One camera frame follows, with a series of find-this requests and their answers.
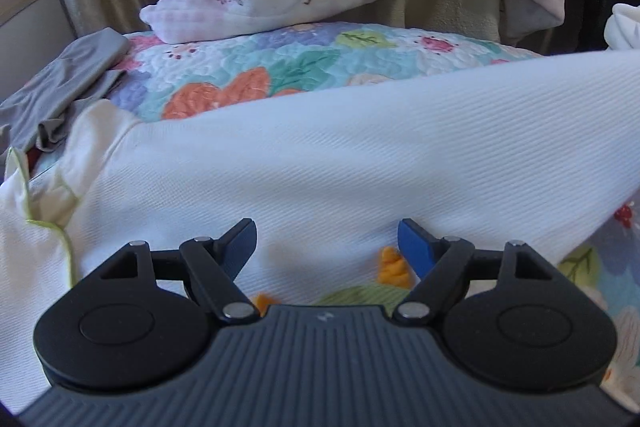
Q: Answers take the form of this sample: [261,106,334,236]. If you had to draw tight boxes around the cream knit baby cardigan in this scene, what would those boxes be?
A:
[1,50,639,412]

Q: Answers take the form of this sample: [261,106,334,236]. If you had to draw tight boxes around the grey cloth garment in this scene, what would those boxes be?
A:
[1,28,130,157]

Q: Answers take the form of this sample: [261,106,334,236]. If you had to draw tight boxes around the floral quilted bedspread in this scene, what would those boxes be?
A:
[29,20,640,400]

